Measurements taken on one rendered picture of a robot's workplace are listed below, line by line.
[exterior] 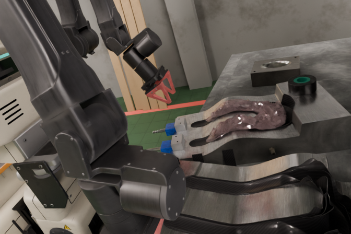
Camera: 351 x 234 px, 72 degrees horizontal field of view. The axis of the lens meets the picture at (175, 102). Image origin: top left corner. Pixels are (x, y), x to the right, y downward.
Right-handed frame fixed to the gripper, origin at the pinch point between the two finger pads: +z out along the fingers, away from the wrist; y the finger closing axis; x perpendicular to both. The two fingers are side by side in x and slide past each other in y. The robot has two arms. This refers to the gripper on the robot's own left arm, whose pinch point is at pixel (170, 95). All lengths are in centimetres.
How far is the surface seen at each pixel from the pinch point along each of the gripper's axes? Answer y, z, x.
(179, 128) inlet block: -0.4, 11.4, 6.3
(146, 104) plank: 185, 37, 133
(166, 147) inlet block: -10.9, 10.0, 8.2
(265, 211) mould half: -38.2, 18.5, -18.3
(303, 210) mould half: -40, 19, -25
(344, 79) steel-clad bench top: 30, 45, -46
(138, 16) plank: 201, -44, 68
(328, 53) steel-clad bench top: 61, 47, -49
